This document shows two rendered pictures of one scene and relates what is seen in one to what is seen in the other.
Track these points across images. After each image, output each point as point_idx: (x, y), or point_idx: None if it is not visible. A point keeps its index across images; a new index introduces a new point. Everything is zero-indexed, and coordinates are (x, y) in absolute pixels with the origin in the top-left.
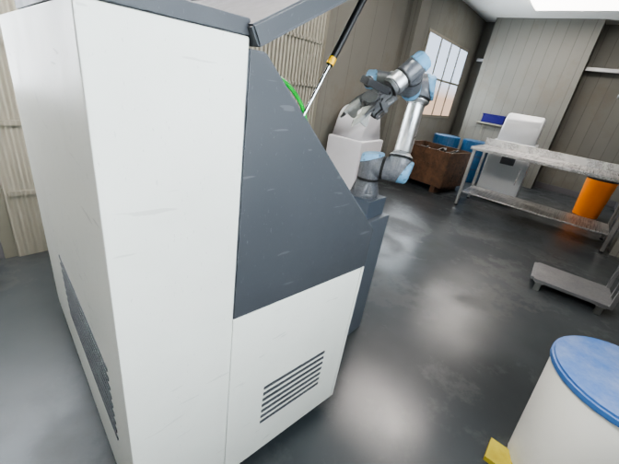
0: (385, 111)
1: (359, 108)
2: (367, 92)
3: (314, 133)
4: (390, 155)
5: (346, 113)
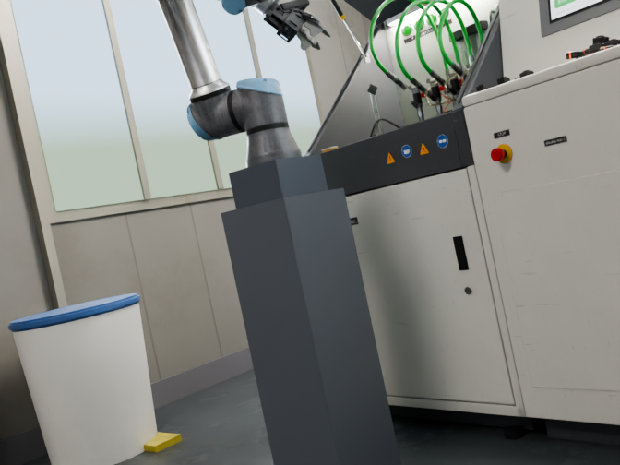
0: (279, 34)
1: (307, 27)
2: (299, 11)
3: (355, 63)
4: (230, 87)
5: (323, 32)
